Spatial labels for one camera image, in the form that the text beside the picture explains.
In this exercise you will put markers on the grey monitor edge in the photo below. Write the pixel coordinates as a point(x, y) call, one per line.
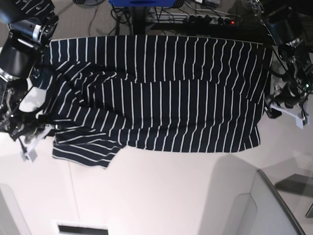
point(274, 216)

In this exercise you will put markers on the blue box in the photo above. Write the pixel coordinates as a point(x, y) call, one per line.
point(142, 3)

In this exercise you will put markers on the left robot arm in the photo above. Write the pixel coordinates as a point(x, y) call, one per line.
point(281, 22)

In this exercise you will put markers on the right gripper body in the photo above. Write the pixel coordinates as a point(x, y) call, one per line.
point(28, 126)

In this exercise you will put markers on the navy white striped t-shirt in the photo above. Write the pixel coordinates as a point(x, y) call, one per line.
point(161, 93)

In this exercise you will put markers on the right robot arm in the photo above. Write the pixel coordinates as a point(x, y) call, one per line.
point(31, 25)

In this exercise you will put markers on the power strip with red light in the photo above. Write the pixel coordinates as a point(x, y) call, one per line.
point(213, 20)

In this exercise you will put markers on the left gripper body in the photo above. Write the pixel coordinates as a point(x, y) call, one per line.
point(286, 97)

